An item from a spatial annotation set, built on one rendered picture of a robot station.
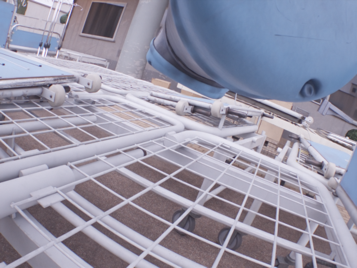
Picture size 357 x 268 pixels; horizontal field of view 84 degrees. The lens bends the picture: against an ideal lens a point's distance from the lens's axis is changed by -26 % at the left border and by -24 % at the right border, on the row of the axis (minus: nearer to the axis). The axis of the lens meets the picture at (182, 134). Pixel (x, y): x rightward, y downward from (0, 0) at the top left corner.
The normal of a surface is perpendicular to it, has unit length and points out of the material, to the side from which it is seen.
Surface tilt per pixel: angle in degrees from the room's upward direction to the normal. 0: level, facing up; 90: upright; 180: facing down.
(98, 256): 0
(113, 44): 90
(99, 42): 90
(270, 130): 90
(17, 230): 90
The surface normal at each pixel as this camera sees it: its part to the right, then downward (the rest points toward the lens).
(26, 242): -0.37, 0.11
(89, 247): 0.30, -0.92
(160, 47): -0.62, -0.15
